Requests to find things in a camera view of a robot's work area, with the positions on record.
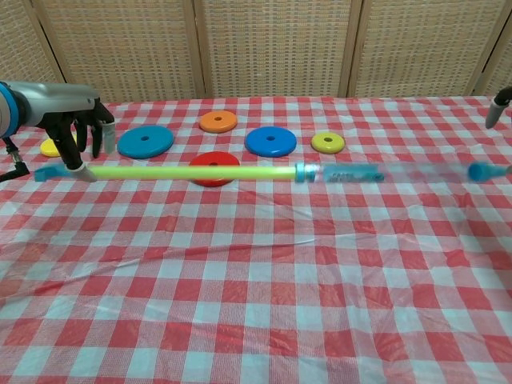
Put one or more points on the blue disc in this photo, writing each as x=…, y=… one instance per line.
x=258, y=144

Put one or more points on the small olive yellow disc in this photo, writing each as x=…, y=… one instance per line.
x=320, y=144

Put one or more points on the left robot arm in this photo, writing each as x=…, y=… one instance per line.
x=7, y=108

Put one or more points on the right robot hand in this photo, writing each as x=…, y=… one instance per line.
x=496, y=108

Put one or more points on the large teal disc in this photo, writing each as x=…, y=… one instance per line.
x=132, y=144

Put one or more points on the red disc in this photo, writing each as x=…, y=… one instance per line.
x=229, y=160

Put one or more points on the woven folding screen panel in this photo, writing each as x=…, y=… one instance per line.
x=120, y=48
x=505, y=60
x=424, y=48
x=20, y=40
x=276, y=48

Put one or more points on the orange disc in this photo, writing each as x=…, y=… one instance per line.
x=208, y=122

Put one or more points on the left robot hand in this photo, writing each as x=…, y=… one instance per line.
x=56, y=104

